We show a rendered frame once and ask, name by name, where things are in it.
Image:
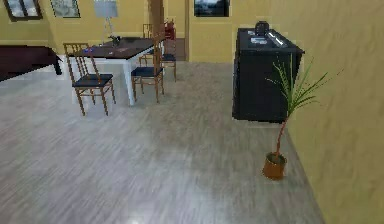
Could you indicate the black alarm clock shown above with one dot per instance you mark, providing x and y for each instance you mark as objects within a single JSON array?
[{"x": 262, "y": 28}]

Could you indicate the wooden chair with dark seat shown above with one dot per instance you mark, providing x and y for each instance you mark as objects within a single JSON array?
[
  {"x": 149, "y": 70},
  {"x": 146, "y": 32},
  {"x": 169, "y": 56},
  {"x": 90, "y": 80}
]

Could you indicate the black cabinet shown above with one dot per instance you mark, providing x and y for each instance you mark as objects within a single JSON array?
[{"x": 256, "y": 83}]

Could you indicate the red object behind chairs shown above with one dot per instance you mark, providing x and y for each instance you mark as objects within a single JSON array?
[{"x": 170, "y": 30}]

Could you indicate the dark top white leg table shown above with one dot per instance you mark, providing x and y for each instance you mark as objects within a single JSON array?
[{"x": 116, "y": 50}]

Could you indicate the orange plant pot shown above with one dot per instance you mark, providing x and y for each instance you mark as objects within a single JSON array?
[{"x": 274, "y": 166}]

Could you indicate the green house plant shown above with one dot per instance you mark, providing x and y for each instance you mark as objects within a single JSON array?
[{"x": 293, "y": 93}]

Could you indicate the small dark table ornament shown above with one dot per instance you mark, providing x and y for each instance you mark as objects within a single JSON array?
[{"x": 114, "y": 40}]

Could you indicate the grey flat box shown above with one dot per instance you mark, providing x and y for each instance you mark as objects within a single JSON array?
[{"x": 277, "y": 38}]

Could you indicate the small blue item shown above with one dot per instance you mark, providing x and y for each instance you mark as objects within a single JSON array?
[{"x": 87, "y": 50}]

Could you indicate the white shade floor lamp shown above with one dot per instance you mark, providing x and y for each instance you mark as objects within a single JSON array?
[{"x": 106, "y": 13}]

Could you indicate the dark maroon low table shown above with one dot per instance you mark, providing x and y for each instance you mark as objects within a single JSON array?
[{"x": 23, "y": 60}]

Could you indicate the dark framed window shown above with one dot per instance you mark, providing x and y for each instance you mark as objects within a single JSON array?
[{"x": 23, "y": 8}]

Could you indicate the dark framed wall picture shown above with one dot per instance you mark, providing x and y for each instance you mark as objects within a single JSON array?
[{"x": 212, "y": 7}]

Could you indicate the pale framed wall picture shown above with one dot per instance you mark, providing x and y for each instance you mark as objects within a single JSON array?
[{"x": 65, "y": 7}]

